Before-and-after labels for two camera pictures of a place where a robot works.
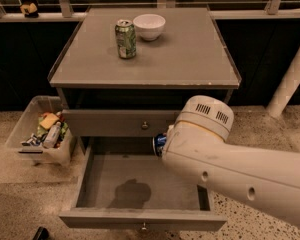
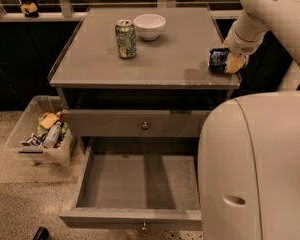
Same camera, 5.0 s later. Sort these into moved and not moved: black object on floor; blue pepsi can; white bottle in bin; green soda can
Moved: blue pepsi can
Not moved: white bottle in bin; black object on floor; green soda can
